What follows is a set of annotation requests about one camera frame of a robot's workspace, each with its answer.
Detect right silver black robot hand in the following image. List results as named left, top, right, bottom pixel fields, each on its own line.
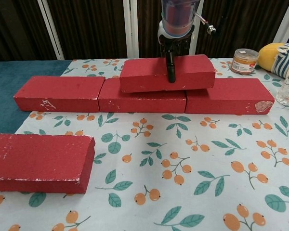
left=158, top=21, right=196, bottom=84

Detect red foam brick white scuffs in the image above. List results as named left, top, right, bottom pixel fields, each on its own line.
left=0, top=133, right=96, bottom=194

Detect clear jar orange contents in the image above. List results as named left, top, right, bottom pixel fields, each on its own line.
left=230, top=48, right=260, bottom=75

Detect red foam brick chipped corner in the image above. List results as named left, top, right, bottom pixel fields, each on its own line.
left=184, top=77, right=276, bottom=115

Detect floral printed tablecloth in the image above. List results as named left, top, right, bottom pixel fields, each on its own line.
left=0, top=56, right=289, bottom=231

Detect yellow plush toy striped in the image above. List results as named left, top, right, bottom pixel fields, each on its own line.
left=258, top=42, right=289, bottom=79

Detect blue felt table cover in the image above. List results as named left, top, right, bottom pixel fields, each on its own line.
left=0, top=60, right=73, bottom=134

